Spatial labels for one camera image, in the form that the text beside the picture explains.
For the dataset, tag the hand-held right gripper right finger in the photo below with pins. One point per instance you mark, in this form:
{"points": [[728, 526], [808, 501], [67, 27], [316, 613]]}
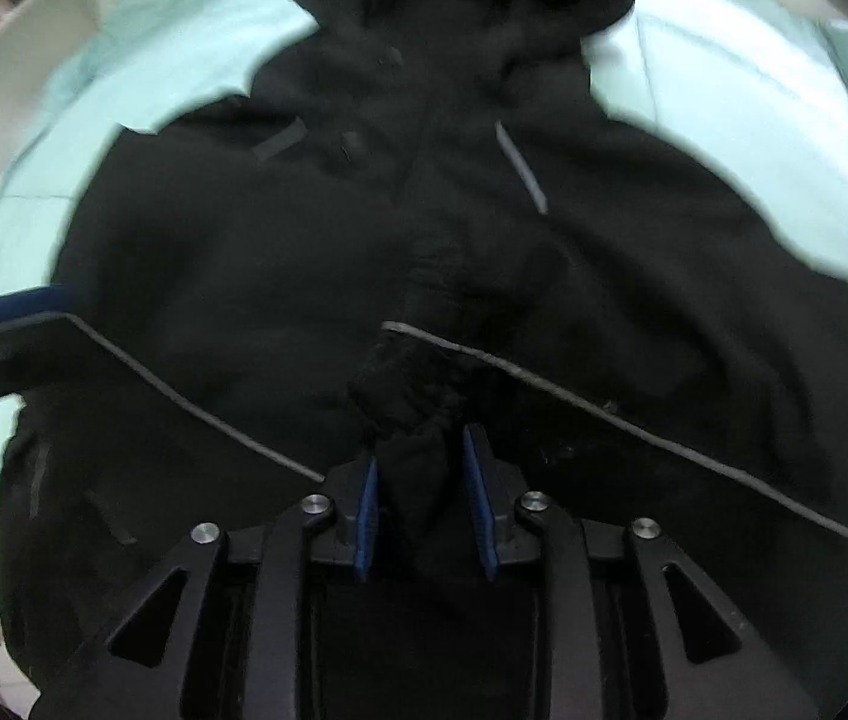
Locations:
{"points": [[480, 506]]}

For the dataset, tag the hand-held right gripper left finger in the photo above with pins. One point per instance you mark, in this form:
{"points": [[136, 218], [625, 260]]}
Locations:
{"points": [[365, 521]]}

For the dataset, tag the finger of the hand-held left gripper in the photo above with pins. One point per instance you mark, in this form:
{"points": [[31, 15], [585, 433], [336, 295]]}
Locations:
{"points": [[12, 356], [15, 302]]}

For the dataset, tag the black jacket with grey piping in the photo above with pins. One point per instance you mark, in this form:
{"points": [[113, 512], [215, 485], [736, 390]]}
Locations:
{"points": [[409, 255]]}

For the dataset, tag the white bookshelf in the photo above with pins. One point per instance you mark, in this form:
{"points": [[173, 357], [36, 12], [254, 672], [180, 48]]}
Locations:
{"points": [[19, 52]]}

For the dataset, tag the mint green quilt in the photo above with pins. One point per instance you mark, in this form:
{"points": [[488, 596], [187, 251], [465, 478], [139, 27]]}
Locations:
{"points": [[701, 75]]}

